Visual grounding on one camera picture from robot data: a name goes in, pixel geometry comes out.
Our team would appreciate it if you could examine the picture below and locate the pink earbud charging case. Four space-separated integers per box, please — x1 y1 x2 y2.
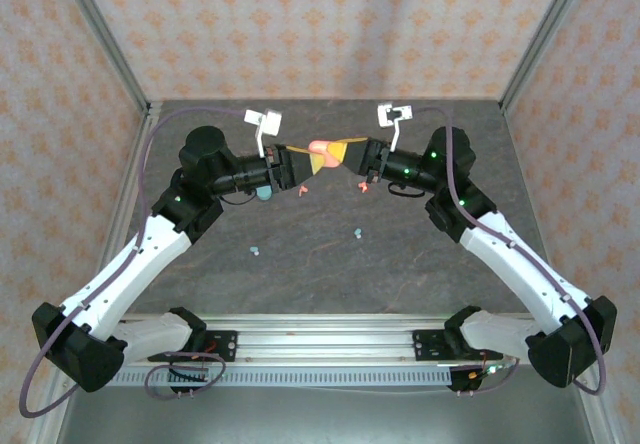
307 138 342 171

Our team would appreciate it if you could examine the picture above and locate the grey metal panel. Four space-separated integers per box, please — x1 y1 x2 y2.
49 383 596 444

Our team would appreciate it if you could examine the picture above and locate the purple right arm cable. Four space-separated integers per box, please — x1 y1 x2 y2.
416 106 609 398

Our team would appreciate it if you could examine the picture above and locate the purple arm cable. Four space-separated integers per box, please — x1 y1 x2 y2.
18 105 251 419
416 106 609 398

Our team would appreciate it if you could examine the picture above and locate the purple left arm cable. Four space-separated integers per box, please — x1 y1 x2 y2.
18 105 251 419

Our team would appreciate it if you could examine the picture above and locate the aluminium side frame rail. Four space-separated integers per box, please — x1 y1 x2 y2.
84 102 162 325
574 378 619 444

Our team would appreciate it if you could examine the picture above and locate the aluminium frame post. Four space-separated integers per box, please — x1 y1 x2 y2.
498 0 596 113
54 0 152 113

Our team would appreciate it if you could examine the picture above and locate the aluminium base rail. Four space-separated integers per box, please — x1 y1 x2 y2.
119 313 531 365

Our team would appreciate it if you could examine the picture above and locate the orange black wire bundle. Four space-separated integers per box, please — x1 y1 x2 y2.
167 343 219 383
467 348 519 383

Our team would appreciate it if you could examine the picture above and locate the grey slotted cable duct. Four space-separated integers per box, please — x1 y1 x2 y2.
107 366 454 389

